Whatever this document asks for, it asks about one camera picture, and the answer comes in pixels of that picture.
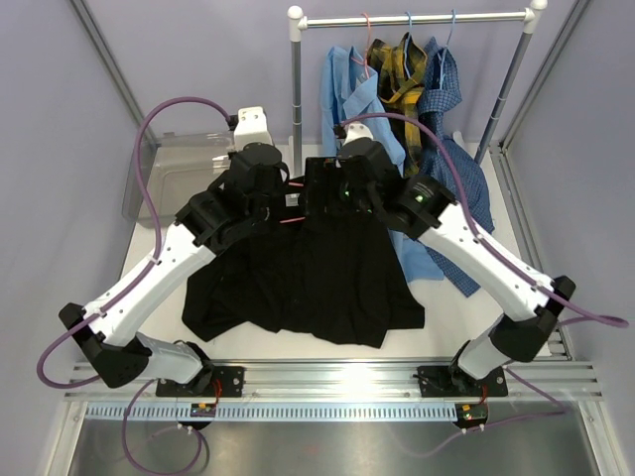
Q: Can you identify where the pink wire hanger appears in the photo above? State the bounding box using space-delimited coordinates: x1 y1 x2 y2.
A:
351 12 371 79
279 180 306 224

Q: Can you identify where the black shirt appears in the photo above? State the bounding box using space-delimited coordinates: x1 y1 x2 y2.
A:
182 196 426 348

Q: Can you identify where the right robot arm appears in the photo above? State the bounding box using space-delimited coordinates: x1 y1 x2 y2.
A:
301 138 575 395

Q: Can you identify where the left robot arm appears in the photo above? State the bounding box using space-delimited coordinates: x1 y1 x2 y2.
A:
59 143 289 396

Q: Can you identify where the light blue shirt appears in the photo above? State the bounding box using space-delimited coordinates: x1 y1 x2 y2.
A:
319 47 444 283

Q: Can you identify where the yellow plaid shirt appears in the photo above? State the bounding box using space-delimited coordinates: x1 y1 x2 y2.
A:
367 33 428 177

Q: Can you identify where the dark blue checked shirt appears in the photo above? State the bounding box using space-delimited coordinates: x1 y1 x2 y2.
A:
418 37 495 298

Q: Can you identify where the blue hanger for plaid shirt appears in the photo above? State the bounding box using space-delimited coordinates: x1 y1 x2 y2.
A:
403 11 413 79

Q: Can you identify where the blue hanger for checked shirt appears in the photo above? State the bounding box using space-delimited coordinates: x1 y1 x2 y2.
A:
439 9 457 89

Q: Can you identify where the clear plastic storage bin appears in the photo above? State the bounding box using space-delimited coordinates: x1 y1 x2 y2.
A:
141 132 233 226

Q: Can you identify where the metal clothes rack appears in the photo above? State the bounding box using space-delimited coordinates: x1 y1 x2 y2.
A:
287 1 548 169

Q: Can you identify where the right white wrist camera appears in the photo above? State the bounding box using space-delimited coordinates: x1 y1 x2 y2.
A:
333 121 374 147

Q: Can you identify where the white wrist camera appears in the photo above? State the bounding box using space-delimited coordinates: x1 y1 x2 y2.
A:
233 106 274 152
333 121 374 147

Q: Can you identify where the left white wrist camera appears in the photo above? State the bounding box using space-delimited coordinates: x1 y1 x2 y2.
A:
233 106 274 152

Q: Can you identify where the aluminium mounting rail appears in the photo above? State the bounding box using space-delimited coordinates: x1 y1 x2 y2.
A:
63 359 604 404

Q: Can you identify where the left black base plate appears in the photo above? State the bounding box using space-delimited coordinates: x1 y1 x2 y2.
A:
156 365 245 398

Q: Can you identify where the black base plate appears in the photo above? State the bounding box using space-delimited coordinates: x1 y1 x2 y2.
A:
412 364 509 398
156 365 245 398

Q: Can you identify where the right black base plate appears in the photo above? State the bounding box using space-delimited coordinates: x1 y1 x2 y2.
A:
412 364 509 398

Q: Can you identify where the right aluminium frame post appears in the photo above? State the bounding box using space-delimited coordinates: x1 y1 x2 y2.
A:
498 0 592 153

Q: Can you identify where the aluminium frame post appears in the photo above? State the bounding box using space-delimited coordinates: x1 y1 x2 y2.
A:
68 0 145 127
498 0 592 153

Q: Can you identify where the left aluminium frame post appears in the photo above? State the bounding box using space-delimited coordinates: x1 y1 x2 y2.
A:
68 0 145 127

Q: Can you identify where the slotted cable duct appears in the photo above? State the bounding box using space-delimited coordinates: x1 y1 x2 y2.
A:
84 402 457 422

